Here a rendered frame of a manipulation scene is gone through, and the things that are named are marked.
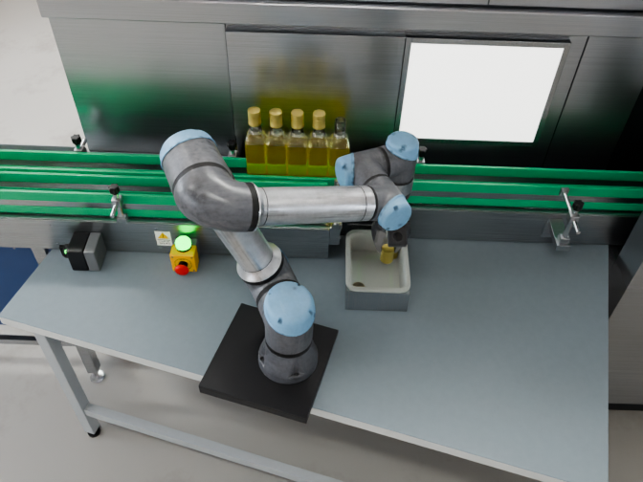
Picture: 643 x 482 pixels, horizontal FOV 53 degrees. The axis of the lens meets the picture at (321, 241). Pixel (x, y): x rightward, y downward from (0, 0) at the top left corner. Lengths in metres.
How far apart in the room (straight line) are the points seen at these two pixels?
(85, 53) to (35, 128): 1.96
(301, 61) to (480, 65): 0.48
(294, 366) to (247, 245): 0.34
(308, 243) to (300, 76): 0.46
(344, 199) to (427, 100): 0.66
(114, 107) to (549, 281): 1.37
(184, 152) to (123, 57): 0.70
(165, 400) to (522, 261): 1.39
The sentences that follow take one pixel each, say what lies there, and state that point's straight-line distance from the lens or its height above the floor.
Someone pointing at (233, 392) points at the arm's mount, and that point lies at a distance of 1.62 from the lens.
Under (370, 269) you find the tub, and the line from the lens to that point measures 1.86.
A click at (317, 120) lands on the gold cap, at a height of 1.15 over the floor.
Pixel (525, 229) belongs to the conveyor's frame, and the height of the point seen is 0.81.
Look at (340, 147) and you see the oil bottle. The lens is 1.77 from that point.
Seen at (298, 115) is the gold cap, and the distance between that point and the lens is 1.73.
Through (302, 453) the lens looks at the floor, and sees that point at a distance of 2.40.
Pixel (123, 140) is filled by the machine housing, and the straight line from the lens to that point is 2.09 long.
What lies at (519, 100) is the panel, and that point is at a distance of 1.93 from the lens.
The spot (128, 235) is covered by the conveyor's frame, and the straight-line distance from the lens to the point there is 1.93.
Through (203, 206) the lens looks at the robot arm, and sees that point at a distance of 1.19.
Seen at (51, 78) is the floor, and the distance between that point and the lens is 4.26.
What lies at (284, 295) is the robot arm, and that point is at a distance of 1.49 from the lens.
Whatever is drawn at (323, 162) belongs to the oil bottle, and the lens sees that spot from 1.80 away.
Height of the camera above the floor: 2.18
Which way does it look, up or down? 47 degrees down
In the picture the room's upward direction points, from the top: 2 degrees clockwise
